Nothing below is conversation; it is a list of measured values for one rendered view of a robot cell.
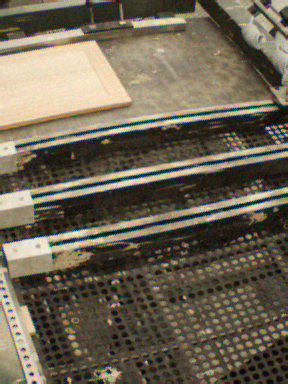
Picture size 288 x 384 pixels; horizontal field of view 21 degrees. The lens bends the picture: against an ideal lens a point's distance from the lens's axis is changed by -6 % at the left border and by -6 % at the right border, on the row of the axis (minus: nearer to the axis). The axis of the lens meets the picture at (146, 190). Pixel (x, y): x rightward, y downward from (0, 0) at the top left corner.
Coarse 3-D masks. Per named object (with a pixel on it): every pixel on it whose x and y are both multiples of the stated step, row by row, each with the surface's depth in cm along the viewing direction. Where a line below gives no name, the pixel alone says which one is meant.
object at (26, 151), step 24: (120, 120) 247; (144, 120) 247; (168, 120) 248; (192, 120) 249; (216, 120) 252; (240, 120) 255; (264, 120) 259; (0, 144) 235; (24, 144) 237; (48, 144) 236; (72, 144) 239; (96, 144) 242; (120, 144) 245; (144, 144) 248; (0, 168) 234; (24, 168) 238
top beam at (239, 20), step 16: (208, 0) 317; (224, 0) 311; (224, 16) 306; (240, 16) 301; (240, 32) 295; (240, 48) 299; (272, 48) 284; (256, 64) 289; (272, 64) 276; (272, 80) 279
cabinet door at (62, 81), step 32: (0, 64) 279; (32, 64) 280; (64, 64) 281; (96, 64) 281; (0, 96) 264; (32, 96) 264; (64, 96) 265; (96, 96) 265; (128, 96) 266; (0, 128) 251
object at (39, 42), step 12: (144, 24) 302; (156, 24) 302; (168, 24) 303; (180, 24) 305; (36, 36) 291; (48, 36) 291; (60, 36) 292; (72, 36) 292; (84, 36) 294; (96, 36) 296; (108, 36) 298; (120, 36) 300; (0, 48) 284; (12, 48) 286; (24, 48) 288; (36, 48) 290
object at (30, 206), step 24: (144, 168) 230; (168, 168) 231; (192, 168) 232; (216, 168) 232; (240, 168) 236; (264, 168) 239; (24, 192) 220; (48, 192) 221; (72, 192) 221; (96, 192) 222; (120, 192) 225; (144, 192) 228; (168, 192) 232; (0, 216) 215; (24, 216) 218; (48, 216) 222
